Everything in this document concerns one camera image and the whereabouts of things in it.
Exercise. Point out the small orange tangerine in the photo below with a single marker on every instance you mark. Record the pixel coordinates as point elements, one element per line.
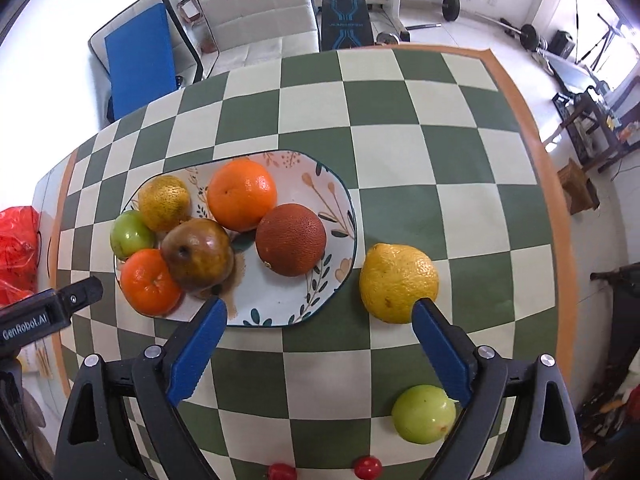
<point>147,284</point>

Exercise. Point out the dark wooden side table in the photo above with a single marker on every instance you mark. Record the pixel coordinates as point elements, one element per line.
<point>600,133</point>

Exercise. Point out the small wooden stool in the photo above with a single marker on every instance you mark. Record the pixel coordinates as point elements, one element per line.
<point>580,193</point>

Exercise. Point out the white padded chair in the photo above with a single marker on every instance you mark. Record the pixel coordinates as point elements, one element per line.
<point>248,32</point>

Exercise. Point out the black blue weight bench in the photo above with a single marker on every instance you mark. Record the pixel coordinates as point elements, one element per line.
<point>345,24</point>

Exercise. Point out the brown pear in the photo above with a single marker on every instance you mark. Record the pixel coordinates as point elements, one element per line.
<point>198,254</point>

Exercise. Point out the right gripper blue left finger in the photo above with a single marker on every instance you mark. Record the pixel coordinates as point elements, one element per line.
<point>188,350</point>

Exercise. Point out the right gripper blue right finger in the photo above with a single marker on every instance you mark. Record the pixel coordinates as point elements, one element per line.
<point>448,349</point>

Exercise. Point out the green apple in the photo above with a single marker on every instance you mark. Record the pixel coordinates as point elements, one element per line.
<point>424,414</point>
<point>129,234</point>

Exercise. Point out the red plastic bag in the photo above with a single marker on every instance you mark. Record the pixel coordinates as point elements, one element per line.
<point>19,252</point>

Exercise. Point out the red cherry tomato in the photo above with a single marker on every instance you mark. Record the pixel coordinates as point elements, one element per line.
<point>367,468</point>
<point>281,471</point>

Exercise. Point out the large yellow lemon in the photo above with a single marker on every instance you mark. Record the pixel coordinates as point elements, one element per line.
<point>393,278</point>

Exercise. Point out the blue cushioned chair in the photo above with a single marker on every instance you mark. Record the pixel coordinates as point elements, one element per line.
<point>146,54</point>

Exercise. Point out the small yellow citrus fruit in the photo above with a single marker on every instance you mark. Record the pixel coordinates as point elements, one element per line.
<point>164,202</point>

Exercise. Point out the dark red-orange orange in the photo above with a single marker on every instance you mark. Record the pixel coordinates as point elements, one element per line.
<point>290,240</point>

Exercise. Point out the barbell on floor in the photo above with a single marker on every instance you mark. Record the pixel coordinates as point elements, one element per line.
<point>529,38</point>

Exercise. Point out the green checkered tablecloth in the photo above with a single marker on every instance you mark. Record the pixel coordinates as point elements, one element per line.
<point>432,149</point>

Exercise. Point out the bright orange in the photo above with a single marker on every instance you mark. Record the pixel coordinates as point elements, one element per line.
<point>240,194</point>

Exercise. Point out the floral oval plate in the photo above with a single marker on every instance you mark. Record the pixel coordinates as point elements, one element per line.
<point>254,295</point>

